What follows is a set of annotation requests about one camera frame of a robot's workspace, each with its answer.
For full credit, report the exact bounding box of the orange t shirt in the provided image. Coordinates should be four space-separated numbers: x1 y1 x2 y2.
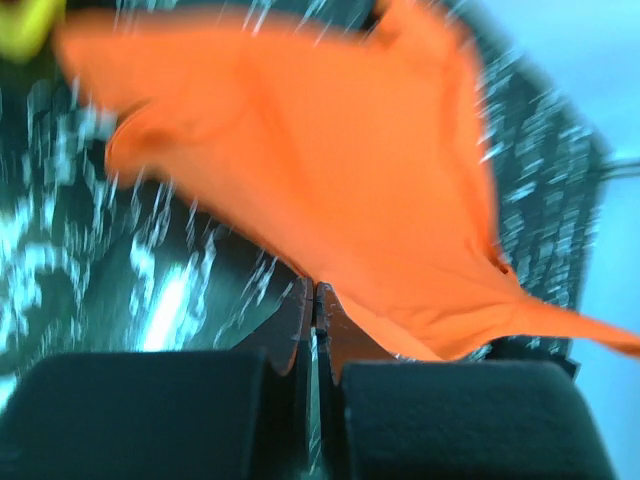
54 1 639 361

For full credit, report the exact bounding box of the yellow plastic bin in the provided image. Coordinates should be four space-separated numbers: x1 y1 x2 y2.
1 0 67 64

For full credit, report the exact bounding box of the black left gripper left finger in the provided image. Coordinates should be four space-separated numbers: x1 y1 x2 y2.
234 278 313 376

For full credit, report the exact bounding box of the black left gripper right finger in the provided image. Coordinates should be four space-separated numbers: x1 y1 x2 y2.
315 283 397 385

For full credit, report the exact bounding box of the aluminium frame post right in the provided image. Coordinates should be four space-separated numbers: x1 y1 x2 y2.
598 157 640 181

